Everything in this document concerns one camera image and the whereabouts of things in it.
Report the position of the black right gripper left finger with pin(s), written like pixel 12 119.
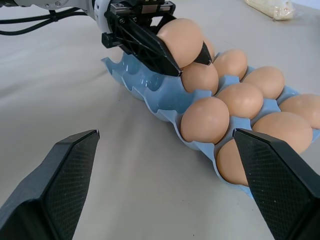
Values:
pixel 50 190

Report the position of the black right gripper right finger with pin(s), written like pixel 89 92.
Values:
pixel 280 190

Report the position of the blue plastic egg tray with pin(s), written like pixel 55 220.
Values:
pixel 150 80

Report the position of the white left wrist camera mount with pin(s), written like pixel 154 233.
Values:
pixel 101 15

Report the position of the clear bag of yellow contents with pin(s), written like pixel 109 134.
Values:
pixel 272 8

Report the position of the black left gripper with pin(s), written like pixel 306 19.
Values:
pixel 142 8

